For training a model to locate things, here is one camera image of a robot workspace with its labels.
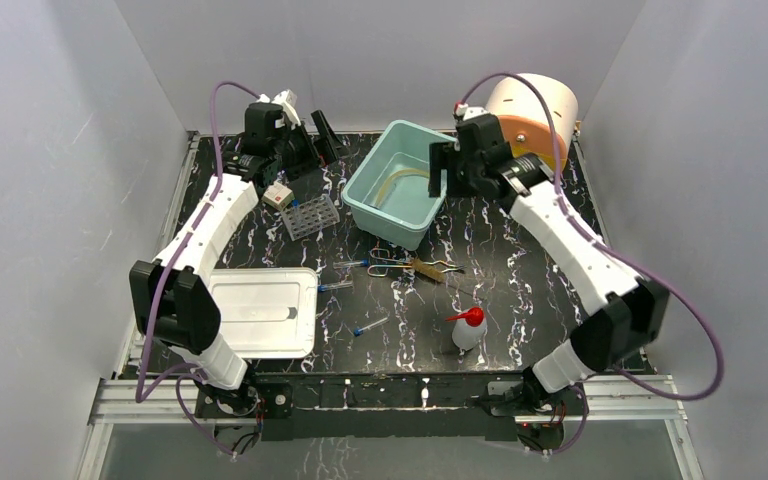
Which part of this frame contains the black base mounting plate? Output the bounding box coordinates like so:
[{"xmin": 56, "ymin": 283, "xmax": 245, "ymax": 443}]
[{"xmin": 255, "ymin": 372, "xmax": 572, "ymax": 441}]

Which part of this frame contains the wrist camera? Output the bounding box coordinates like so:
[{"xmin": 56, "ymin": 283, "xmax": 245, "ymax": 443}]
[
  {"xmin": 453, "ymin": 103, "xmax": 487, "ymax": 123},
  {"xmin": 271, "ymin": 89, "xmax": 301, "ymax": 129}
]

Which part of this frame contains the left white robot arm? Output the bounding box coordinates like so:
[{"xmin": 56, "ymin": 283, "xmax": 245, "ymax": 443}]
[{"xmin": 128, "ymin": 96, "xmax": 345, "ymax": 416}]

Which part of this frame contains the blue-cap test tube middle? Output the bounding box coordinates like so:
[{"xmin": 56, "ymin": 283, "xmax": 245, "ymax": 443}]
[{"xmin": 317, "ymin": 280, "xmax": 353, "ymax": 292}]

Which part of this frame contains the small white red box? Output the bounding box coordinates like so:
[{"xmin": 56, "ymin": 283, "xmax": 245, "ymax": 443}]
[{"xmin": 261, "ymin": 182, "xmax": 295, "ymax": 211}]

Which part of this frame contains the purple cable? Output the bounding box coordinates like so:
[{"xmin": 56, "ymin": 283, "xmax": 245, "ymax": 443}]
[
  {"xmin": 460, "ymin": 72, "xmax": 726, "ymax": 403},
  {"xmin": 134, "ymin": 80, "xmax": 263, "ymax": 405}
]

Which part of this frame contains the light teal plastic bin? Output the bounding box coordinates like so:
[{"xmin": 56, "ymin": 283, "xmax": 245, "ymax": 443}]
[{"xmin": 341, "ymin": 120, "xmax": 454, "ymax": 251}]

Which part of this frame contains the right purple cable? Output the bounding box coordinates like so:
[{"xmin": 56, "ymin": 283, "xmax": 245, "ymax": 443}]
[{"xmin": 460, "ymin": 72, "xmax": 726, "ymax": 403}]

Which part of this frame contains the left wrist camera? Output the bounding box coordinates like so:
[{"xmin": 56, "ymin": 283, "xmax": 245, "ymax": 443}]
[{"xmin": 271, "ymin": 89, "xmax": 301, "ymax": 129}]

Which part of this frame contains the aluminium frame rail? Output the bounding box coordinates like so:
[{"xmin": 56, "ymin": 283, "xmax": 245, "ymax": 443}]
[{"xmin": 79, "ymin": 377, "xmax": 703, "ymax": 480}]

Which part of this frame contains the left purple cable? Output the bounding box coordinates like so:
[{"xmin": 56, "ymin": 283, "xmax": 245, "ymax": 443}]
[{"xmin": 134, "ymin": 80, "xmax": 263, "ymax": 405}]

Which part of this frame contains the round orange yellow drawer cabinet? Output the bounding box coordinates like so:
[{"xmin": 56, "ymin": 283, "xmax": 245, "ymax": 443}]
[{"xmin": 485, "ymin": 73, "xmax": 578, "ymax": 171}]

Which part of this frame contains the white bin lid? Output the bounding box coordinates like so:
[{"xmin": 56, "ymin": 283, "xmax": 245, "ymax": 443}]
[{"xmin": 209, "ymin": 267, "xmax": 319, "ymax": 360}]

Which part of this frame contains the tan rubber tubing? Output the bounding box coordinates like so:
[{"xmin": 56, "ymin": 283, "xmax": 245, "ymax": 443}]
[{"xmin": 373, "ymin": 168, "xmax": 429, "ymax": 208}]

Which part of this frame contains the blue-cap test tube lower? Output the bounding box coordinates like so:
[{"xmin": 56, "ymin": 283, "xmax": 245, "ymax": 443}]
[{"xmin": 353, "ymin": 317, "xmax": 389, "ymax": 337}]

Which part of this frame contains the clear test tube rack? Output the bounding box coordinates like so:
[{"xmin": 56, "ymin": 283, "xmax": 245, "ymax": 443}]
[{"xmin": 280, "ymin": 194, "xmax": 340, "ymax": 241}]

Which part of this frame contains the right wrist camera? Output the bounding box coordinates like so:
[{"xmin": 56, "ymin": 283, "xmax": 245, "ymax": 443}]
[{"xmin": 453, "ymin": 103, "xmax": 487, "ymax": 123}]

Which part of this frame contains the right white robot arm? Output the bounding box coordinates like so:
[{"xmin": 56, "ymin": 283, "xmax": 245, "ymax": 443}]
[{"xmin": 428, "ymin": 107, "xmax": 669, "ymax": 417}]

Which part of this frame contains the brown test tube brush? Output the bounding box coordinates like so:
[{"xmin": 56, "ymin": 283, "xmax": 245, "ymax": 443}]
[{"xmin": 384, "ymin": 258, "xmax": 484, "ymax": 301}]

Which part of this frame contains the red-cap wash bottle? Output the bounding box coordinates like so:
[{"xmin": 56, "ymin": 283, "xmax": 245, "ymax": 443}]
[{"xmin": 446, "ymin": 307, "xmax": 487, "ymax": 351}]

